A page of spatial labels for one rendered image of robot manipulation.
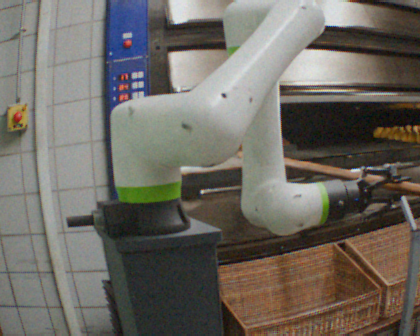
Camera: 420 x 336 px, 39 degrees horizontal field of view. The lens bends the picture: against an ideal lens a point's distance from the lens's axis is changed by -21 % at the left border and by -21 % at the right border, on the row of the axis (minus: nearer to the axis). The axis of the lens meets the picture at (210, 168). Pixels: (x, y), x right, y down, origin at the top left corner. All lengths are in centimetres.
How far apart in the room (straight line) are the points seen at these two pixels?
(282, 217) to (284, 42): 36
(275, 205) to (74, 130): 110
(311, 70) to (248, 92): 138
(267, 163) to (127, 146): 36
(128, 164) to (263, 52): 33
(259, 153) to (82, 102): 97
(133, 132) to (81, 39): 115
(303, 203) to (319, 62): 126
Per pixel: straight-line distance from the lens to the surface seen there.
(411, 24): 299
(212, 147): 120
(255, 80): 128
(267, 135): 157
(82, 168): 241
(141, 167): 132
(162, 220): 134
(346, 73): 270
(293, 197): 146
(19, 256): 244
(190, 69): 247
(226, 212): 254
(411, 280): 228
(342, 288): 263
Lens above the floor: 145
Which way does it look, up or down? 6 degrees down
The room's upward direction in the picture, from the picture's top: 5 degrees counter-clockwise
